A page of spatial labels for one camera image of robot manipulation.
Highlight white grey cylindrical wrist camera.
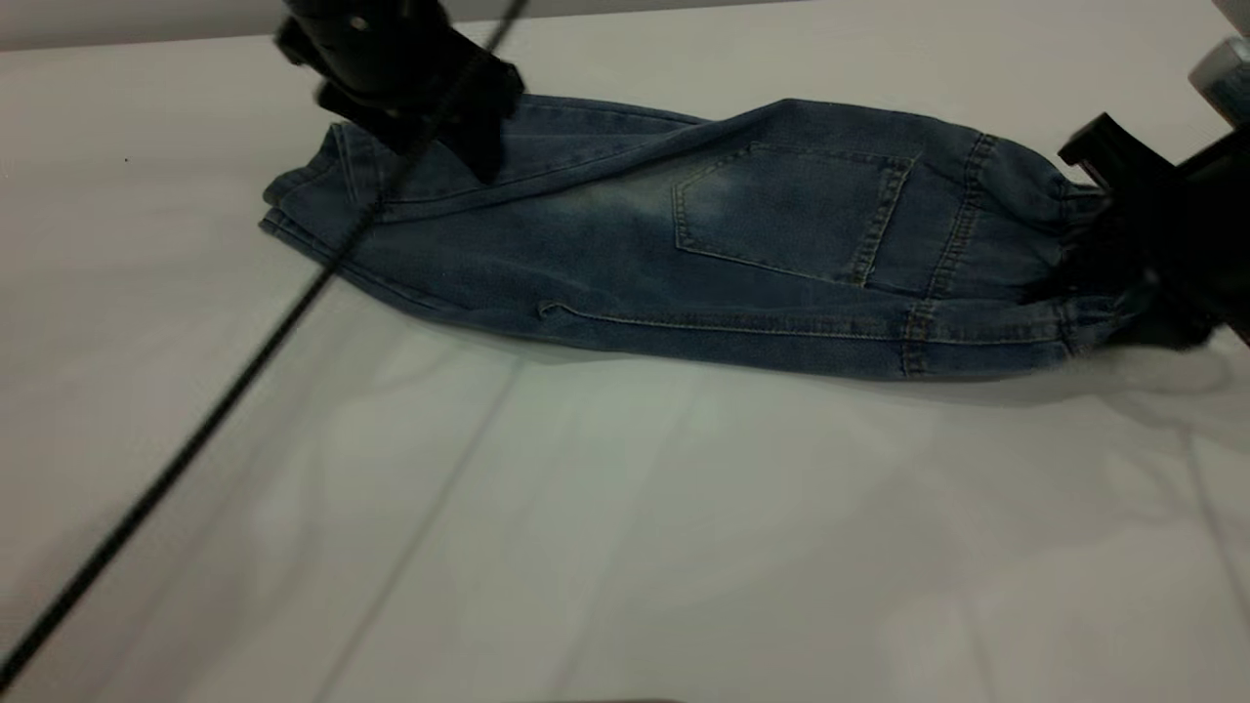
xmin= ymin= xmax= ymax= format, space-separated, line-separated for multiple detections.
xmin=1187 ymin=37 xmax=1250 ymax=128

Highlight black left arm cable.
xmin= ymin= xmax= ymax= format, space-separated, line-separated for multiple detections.
xmin=0 ymin=0 xmax=534 ymax=689

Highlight blue denim kids jeans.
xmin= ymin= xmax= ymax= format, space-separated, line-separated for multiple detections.
xmin=259 ymin=95 xmax=1163 ymax=382

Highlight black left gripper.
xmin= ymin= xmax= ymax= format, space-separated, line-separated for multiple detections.
xmin=276 ymin=0 xmax=524 ymax=186

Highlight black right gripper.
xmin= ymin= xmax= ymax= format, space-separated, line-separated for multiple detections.
xmin=1059 ymin=111 xmax=1250 ymax=352

